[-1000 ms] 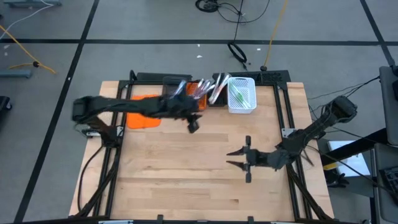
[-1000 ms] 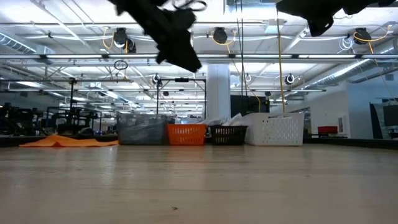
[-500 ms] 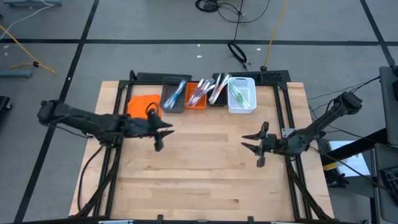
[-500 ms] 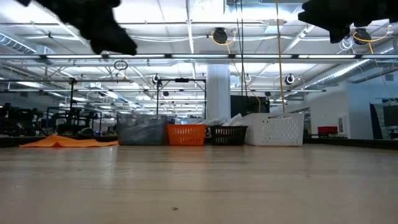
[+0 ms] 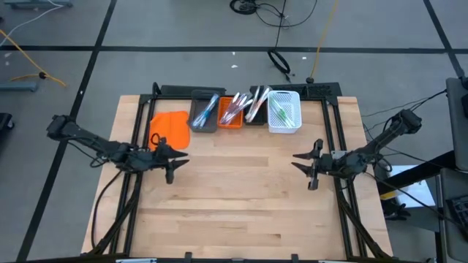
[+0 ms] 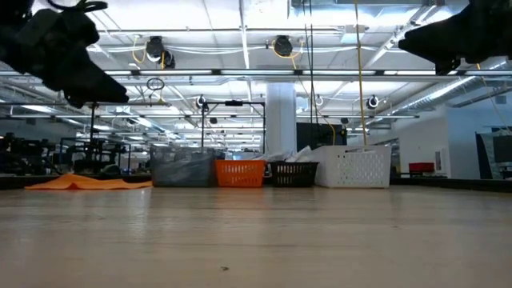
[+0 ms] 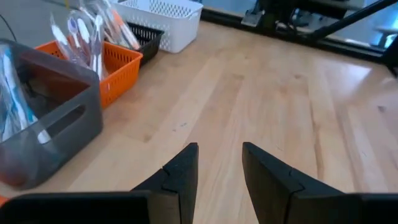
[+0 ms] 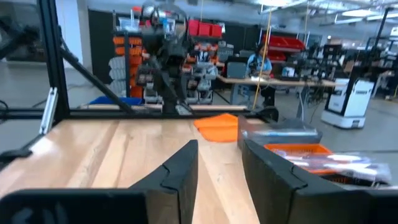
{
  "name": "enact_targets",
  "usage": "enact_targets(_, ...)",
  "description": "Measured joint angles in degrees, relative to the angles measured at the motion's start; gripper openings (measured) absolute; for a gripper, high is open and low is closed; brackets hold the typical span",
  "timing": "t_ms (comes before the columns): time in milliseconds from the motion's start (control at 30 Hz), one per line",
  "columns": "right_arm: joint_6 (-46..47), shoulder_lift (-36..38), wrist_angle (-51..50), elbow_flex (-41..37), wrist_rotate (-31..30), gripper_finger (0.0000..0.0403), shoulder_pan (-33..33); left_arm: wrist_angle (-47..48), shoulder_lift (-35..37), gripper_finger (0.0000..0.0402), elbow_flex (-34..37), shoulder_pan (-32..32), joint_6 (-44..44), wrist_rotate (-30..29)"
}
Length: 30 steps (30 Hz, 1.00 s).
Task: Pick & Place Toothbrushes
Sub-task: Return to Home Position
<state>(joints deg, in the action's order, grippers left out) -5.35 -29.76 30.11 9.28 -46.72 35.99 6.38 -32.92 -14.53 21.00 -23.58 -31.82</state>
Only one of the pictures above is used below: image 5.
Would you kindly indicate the black caster base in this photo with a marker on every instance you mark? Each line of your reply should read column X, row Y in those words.
column 5, row 120

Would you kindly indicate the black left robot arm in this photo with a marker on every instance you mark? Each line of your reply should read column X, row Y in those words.
column 84, row 137

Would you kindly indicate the grey desk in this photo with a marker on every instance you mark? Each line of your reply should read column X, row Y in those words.
column 457, row 120
column 453, row 237

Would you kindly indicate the black perforated plate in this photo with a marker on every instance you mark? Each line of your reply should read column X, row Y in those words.
column 318, row 89

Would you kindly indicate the grey translucent plastic bin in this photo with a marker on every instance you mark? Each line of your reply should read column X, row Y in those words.
column 195, row 104

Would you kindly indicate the black smooth plate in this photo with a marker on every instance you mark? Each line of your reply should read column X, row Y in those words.
column 175, row 89

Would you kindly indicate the white box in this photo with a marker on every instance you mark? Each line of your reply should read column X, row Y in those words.
column 413, row 190

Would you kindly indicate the black perforated plastic basket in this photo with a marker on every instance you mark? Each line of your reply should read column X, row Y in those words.
column 261, row 118

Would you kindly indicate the silver frame bracket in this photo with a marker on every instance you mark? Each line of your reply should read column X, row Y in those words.
column 334, row 261
column 137, row 261

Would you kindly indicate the orange folded cloth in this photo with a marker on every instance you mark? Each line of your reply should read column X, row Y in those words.
column 172, row 124

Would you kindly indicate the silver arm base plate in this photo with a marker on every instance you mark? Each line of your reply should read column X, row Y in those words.
column 338, row 154

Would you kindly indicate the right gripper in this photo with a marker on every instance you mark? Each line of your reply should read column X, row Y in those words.
column 329, row 165

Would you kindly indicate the black keyboard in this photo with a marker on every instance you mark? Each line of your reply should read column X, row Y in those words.
column 459, row 212

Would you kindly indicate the white perforated plastic basket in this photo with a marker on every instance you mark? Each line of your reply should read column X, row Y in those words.
column 296, row 109

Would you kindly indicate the orange perforated plastic basket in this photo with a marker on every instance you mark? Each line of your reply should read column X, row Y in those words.
column 237, row 123

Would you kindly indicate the green toothbrush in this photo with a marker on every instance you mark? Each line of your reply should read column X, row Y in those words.
column 279, row 118
column 284, row 115
column 289, row 122

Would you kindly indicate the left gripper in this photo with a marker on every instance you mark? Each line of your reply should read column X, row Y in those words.
column 153, row 160

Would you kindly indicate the purple toothbrush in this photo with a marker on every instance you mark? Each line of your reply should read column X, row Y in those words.
column 243, row 109
column 237, row 109
column 231, row 107

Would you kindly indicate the grey stand foot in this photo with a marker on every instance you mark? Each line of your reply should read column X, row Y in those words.
column 18, row 87
column 36, row 3

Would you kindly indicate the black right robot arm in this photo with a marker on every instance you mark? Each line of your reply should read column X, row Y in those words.
column 380, row 144

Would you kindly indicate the blue toothbrush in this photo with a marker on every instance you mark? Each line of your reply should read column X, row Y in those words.
column 205, row 113
column 196, row 120
column 215, row 102

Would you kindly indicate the black frame clip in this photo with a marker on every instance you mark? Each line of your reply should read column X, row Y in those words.
column 188, row 256
column 295, row 257

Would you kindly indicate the black desk beam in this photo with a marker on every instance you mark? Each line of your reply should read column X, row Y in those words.
column 420, row 171

